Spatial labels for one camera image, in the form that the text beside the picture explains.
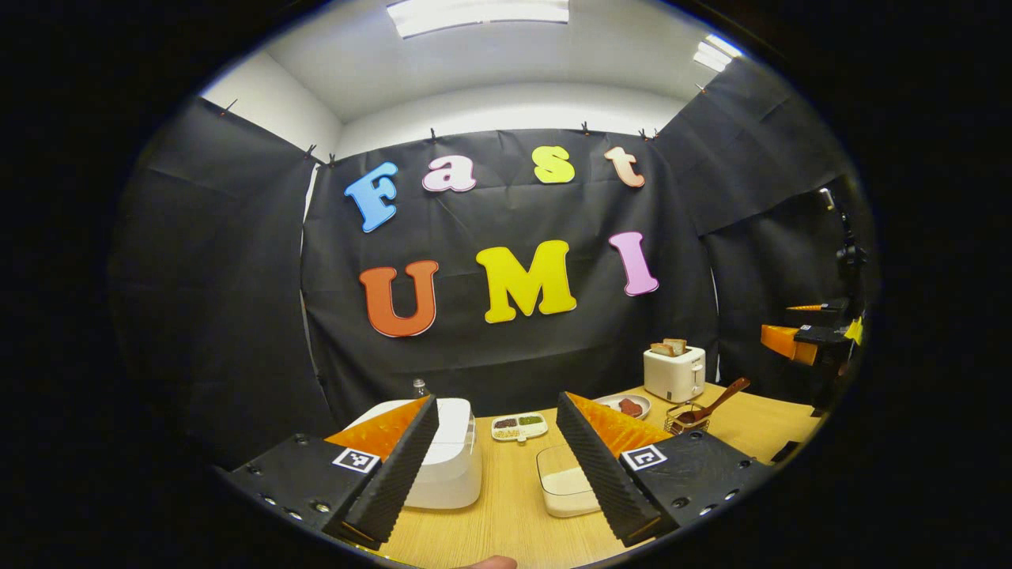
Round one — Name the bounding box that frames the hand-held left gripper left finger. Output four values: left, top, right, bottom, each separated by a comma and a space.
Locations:
225, 395, 440, 552

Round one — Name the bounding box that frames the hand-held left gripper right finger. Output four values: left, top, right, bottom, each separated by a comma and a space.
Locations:
556, 391, 772, 548

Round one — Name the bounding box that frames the clear box of rice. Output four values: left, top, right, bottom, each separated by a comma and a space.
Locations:
536, 443, 606, 518

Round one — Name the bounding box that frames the white rice cooker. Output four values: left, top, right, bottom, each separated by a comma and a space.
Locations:
346, 398, 483, 511

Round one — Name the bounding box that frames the wire chopstick holder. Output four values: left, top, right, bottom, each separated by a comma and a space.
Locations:
664, 401, 711, 435

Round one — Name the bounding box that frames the brown wooden spoon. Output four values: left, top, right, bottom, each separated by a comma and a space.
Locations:
678, 377, 751, 425

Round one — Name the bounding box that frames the white round plate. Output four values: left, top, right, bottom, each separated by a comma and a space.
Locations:
593, 394, 652, 421

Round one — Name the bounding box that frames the white divided condiment dish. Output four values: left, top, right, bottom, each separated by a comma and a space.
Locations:
491, 413, 549, 443

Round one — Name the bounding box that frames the white toaster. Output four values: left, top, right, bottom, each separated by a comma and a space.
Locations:
643, 345, 707, 404

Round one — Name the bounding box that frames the small ceiling light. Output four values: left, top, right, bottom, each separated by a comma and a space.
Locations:
693, 33, 744, 73

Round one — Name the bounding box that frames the long ceiling light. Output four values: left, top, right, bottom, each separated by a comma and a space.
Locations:
386, 0, 570, 39

